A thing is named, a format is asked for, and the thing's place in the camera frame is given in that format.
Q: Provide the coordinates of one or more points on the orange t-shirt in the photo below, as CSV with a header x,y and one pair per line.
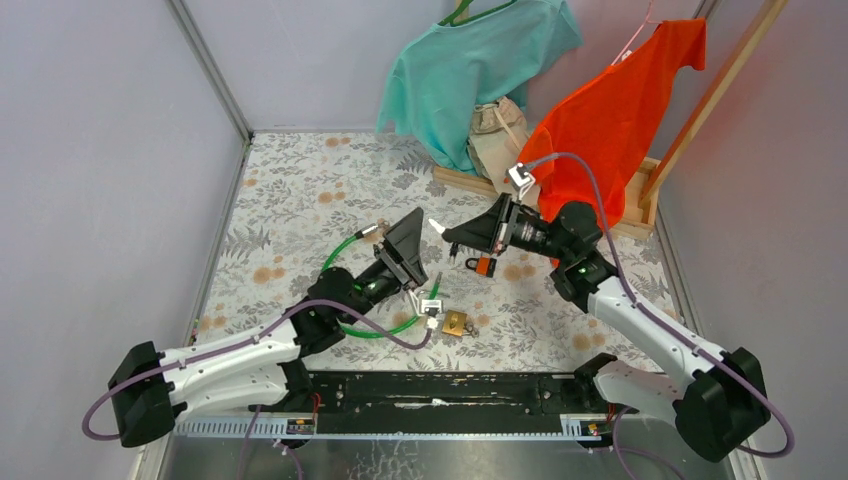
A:
x,y
595,118

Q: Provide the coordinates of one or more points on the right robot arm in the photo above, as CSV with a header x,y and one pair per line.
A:
x,y
714,398

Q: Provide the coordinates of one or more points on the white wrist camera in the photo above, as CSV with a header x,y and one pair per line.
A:
x,y
429,310
521,179

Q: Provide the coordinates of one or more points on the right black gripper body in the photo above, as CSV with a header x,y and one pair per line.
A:
x,y
520,229

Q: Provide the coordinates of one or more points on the brass padlock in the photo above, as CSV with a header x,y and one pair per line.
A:
x,y
454,318

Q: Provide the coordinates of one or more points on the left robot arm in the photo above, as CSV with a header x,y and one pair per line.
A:
x,y
152,390

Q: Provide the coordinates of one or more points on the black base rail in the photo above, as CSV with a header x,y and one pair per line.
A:
x,y
372,403

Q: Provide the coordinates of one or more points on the beige cloth bag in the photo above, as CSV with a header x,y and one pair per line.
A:
x,y
497,134

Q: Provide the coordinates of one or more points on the orange black padlock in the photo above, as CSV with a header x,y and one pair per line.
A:
x,y
483,266

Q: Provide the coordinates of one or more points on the green cable lock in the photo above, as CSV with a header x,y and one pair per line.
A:
x,y
371,331

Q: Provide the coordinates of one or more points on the pink hanger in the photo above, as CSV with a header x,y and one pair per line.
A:
x,y
628,48

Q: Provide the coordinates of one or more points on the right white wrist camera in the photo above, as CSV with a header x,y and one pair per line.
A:
x,y
521,179

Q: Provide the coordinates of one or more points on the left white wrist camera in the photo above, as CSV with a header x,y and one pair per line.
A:
x,y
429,310

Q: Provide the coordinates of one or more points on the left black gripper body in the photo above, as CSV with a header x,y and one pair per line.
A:
x,y
382,280

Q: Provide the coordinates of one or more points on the teal t-shirt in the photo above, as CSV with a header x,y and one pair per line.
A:
x,y
436,81

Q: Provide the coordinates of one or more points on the wooden clothes rack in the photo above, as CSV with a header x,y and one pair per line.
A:
x,y
632,209

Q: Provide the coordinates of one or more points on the floral table cloth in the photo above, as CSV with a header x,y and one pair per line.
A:
x,y
302,198

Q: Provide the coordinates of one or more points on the black head keys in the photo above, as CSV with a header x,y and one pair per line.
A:
x,y
453,252

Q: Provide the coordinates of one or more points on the aluminium frame profile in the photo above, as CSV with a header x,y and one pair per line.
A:
x,y
195,41

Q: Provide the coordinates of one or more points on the green hanger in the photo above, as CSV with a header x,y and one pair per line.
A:
x,y
462,14

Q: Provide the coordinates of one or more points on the small silver keys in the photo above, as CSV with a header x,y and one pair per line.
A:
x,y
470,329

